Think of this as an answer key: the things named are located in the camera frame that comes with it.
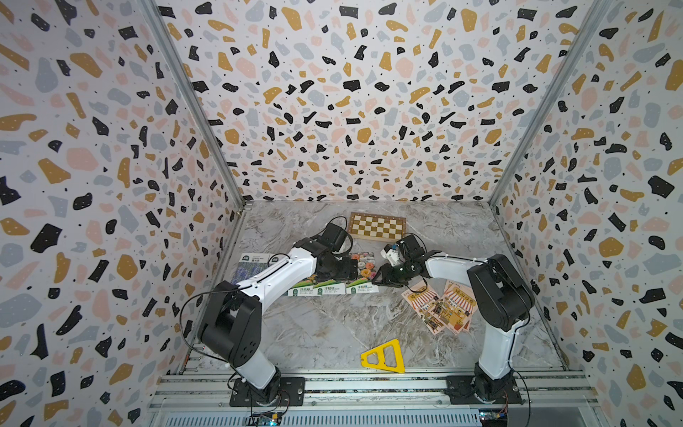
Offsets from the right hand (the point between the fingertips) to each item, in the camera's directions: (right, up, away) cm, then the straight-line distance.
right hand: (377, 281), depth 94 cm
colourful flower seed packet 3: (-4, +3, +6) cm, 8 cm away
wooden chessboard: (+1, +19, +16) cm, 25 cm away
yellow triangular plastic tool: (0, -20, -14) cm, 24 cm away
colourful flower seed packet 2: (-17, -2, +1) cm, 17 cm away
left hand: (-9, +4, -8) cm, 13 cm away
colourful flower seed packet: (-26, -3, +1) cm, 26 cm away
